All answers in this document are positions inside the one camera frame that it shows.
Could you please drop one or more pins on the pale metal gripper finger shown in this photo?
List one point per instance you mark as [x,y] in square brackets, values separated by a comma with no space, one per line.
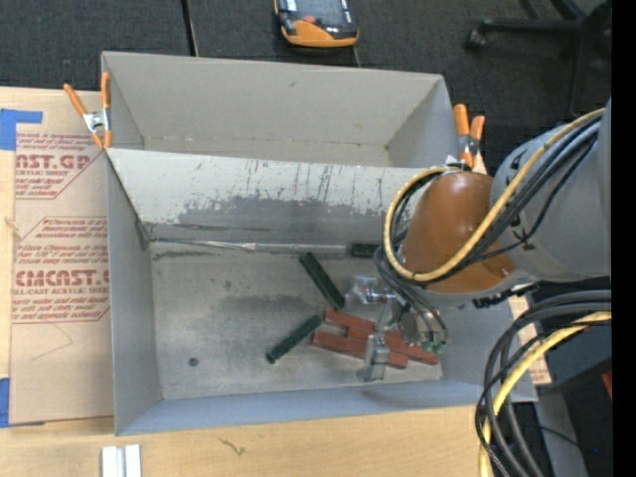
[381,363]
[369,357]

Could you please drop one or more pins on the red-brown flat block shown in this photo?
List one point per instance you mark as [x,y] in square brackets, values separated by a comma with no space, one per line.
[412,353]
[338,343]
[348,322]

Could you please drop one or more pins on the dark green flat block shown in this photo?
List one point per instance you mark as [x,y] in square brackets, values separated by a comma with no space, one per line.
[293,339]
[364,250]
[322,280]

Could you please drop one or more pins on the grey metal bin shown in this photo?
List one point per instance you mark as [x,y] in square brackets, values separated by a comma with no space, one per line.
[238,286]

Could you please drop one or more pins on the brown cardboard board red print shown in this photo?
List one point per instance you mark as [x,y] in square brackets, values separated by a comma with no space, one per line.
[59,326]

